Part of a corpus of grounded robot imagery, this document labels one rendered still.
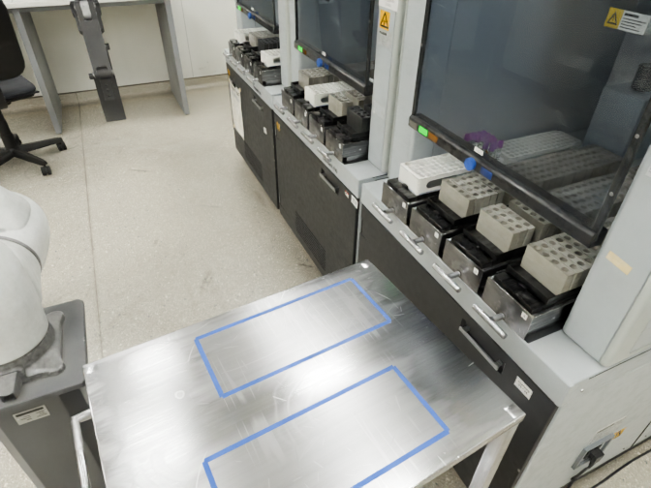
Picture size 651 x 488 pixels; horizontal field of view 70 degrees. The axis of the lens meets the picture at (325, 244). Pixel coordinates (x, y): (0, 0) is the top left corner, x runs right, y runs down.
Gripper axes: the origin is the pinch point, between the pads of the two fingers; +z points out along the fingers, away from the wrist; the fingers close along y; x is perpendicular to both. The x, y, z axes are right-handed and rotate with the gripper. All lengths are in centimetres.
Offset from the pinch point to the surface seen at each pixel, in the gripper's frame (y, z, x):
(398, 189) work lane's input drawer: -10, 39, 67
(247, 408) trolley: 40, 38, 8
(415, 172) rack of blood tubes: -9, 34, 71
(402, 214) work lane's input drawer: -5, 44, 66
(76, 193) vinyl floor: -199, 120, -36
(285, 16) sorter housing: -119, 15, 75
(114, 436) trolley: 36, 38, -12
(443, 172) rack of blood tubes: -6, 34, 78
